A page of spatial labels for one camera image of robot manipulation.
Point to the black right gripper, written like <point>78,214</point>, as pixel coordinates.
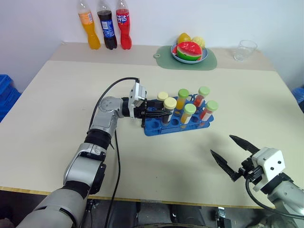
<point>253,173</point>

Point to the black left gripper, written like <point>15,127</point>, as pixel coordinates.
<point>141,110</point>

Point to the dark liquid tube yellow cap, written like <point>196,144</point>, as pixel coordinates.
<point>163,95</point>
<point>170,103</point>

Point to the orange liquid tube green cap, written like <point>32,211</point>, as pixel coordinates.
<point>190,109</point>
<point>183,93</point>

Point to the red liquid tube green cap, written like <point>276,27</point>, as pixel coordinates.
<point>211,105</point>
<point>204,91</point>

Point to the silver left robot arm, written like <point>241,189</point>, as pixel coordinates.
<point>80,166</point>

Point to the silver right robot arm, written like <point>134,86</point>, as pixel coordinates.
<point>285,192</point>

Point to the blue test tube rack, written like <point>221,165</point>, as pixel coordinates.
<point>154,129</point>

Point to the green silicone mat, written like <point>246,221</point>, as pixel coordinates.
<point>166,61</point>

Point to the toy watermelon slice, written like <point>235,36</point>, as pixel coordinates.
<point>190,51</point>

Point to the light blue plate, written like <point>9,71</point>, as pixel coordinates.
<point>204,55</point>

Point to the toy yellow bell pepper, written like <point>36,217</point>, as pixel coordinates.
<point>184,37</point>

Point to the red soda plastic bottle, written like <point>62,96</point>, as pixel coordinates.
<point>125,35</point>

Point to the pale yellow toy fruit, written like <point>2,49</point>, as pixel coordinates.
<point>199,40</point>

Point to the dark cola plastic bottle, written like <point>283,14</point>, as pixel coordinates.
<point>109,35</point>

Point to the orange soda plastic bottle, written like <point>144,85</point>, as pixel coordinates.
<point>91,35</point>

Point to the clear plastic cup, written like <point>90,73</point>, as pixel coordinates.
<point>244,51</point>

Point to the blue plastic crate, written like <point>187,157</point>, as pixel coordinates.
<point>7,95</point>

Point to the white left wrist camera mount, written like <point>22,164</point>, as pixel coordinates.
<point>137,93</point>

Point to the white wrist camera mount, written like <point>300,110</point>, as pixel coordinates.
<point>137,93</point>
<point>270,161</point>

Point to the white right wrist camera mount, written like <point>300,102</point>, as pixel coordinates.
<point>270,161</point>

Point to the black metal bracket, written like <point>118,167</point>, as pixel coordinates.
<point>223,217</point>

